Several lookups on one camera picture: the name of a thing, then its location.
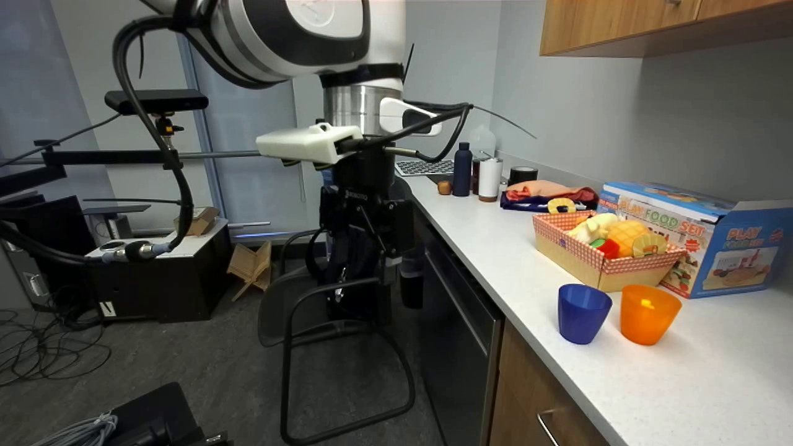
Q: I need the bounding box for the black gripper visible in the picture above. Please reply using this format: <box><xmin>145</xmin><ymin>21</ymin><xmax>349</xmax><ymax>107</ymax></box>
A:
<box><xmin>320</xmin><ymin>147</ymin><xmax>416</xmax><ymax>267</ymax></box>

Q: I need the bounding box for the wooden drawer with metal handle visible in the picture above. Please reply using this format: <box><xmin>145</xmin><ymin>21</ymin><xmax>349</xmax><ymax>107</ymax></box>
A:
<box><xmin>487</xmin><ymin>321</ymin><xmax>615</xmax><ymax>446</ymax></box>

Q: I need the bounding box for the stainless steel dishwasher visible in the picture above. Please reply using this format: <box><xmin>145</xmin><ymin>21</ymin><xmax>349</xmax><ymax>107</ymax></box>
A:
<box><xmin>416</xmin><ymin>209</ymin><xmax>506</xmax><ymax>446</ymax></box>

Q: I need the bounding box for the black office chair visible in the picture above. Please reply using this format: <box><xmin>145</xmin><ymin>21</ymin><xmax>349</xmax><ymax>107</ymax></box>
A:
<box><xmin>255</xmin><ymin>176</ymin><xmax>426</xmax><ymax>446</ymax></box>

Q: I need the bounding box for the grey dish rack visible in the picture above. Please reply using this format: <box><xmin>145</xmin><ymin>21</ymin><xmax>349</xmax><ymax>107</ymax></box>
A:
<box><xmin>393</xmin><ymin>158</ymin><xmax>457</xmax><ymax>182</ymax></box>

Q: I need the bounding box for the dark blue bottle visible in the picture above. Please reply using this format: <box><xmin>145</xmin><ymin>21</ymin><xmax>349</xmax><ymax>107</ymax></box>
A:
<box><xmin>451</xmin><ymin>141</ymin><xmax>476</xmax><ymax>198</ymax></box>

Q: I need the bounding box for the white paper roll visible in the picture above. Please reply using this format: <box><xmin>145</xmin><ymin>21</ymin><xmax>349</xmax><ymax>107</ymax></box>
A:
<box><xmin>476</xmin><ymin>156</ymin><xmax>502</xmax><ymax>203</ymax></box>

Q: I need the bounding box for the clear plastic bag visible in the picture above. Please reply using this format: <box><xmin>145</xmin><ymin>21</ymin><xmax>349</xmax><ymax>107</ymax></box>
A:
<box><xmin>467</xmin><ymin>122</ymin><xmax>502</xmax><ymax>164</ymax></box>

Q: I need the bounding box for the blue cloth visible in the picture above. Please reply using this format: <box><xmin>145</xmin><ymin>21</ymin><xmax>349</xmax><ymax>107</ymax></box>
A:
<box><xmin>501</xmin><ymin>197</ymin><xmax>596</xmax><ymax>215</ymax></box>

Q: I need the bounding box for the small cardboard box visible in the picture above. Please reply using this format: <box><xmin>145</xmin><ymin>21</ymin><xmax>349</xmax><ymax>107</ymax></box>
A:
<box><xmin>185</xmin><ymin>207</ymin><xmax>219</xmax><ymax>240</ymax></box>

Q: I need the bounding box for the black round container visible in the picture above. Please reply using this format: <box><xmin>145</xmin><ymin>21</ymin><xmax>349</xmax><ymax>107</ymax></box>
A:
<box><xmin>506</xmin><ymin>166</ymin><xmax>539</xmax><ymax>188</ymax></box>

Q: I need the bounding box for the peach orange cloth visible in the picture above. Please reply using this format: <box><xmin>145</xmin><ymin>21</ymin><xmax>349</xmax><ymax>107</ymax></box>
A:
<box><xmin>502</xmin><ymin>178</ymin><xmax>572</xmax><ymax>200</ymax></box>

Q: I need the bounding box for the wicker basket with items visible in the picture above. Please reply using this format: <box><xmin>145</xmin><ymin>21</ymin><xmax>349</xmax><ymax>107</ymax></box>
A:
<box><xmin>530</xmin><ymin>212</ymin><xmax>689</xmax><ymax>296</ymax></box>

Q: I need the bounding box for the black low cabinet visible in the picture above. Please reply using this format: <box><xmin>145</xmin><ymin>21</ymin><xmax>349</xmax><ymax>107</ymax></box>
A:
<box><xmin>79</xmin><ymin>219</ymin><xmax>234</xmax><ymax>326</ymax></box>

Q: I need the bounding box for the white yellow toy food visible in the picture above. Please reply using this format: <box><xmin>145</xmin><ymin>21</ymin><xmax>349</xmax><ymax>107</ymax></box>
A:
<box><xmin>566</xmin><ymin>212</ymin><xmax>622</xmax><ymax>245</ymax></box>

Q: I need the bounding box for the blue plastic cup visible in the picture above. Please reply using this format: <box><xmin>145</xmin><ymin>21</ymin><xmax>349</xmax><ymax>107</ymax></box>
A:
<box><xmin>555</xmin><ymin>283</ymin><xmax>615</xmax><ymax>348</ymax></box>

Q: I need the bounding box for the yellow toy corn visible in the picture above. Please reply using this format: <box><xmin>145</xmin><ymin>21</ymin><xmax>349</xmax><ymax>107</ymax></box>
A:
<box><xmin>615</xmin><ymin>219</ymin><xmax>668</xmax><ymax>260</ymax></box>

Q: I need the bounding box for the black case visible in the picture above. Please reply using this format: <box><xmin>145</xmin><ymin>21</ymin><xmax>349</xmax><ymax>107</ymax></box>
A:
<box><xmin>47</xmin><ymin>380</ymin><xmax>232</xmax><ymax>446</ymax></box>

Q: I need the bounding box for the orange plastic cup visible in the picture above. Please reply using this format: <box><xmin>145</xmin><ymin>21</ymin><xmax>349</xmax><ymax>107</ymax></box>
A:
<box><xmin>616</xmin><ymin>283</ymin><xmax>684</xmax><ymax>349</ymax></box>

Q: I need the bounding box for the black computer equipment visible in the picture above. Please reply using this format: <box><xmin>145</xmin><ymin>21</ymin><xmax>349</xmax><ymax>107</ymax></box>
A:
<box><xmin>0</xmin><ymin>193</ymin><xmax>97</xmax><ymax>321</ymax></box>

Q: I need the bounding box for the blue toy food box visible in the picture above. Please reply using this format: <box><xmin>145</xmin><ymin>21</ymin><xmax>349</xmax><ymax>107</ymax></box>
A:
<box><xmin>600</xmin><ymin>182</ymin><xmax>793</xmax><ymax>303</ymax></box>

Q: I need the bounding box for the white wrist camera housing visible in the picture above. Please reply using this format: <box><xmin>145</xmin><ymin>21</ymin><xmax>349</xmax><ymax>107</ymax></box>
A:
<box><xmin>252</xmin><ymin>122</ymin><xmax>363</xmax><ymax>169</ymax></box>

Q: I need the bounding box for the thick black robot hose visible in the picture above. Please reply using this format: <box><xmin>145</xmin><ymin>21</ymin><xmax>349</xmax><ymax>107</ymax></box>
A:
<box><xmin>0</xmin><ymin>15</ymin><xmax>208</xmax><ymax>267</ymax></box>

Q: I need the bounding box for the yellow toy ring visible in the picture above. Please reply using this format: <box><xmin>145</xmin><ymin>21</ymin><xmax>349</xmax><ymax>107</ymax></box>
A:
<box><xmin>544</xmin><ymin>197</ymin><xmax>580</xmax><ymax>219</ymax></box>

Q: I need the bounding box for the black stereo camera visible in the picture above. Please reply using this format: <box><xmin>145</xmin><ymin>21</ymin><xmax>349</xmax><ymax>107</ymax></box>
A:
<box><xmin>104</xmin><ymin>86</ymin><xmax>209</xmax><ymax>120</ymax></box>

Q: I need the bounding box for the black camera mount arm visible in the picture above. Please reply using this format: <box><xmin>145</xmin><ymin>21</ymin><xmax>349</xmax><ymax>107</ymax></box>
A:
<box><xmin>0</xmin><ymin>111</ymin><xmax>280</xmax><ymax>197</ymax></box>

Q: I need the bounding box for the wooden wall cabinet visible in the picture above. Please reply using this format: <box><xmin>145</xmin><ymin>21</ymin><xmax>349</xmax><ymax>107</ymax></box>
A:
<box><xmin>537</xmin><ymin>0</ymin><xmax>793</xmax><ymax>60</ymax></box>

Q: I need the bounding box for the tangle of floor cables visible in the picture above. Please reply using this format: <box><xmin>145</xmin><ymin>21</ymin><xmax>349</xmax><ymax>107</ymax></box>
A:
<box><xmin>0</xmin><ymin>307</ymin><xmax>114</xmax><ymax>391</ymax></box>

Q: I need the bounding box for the grey braided cable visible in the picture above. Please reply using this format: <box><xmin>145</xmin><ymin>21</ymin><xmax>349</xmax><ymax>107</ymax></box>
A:
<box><xmin>32</xmin><ymin>411</ymin><xmax>121</xmax><ymax>446</ymax></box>

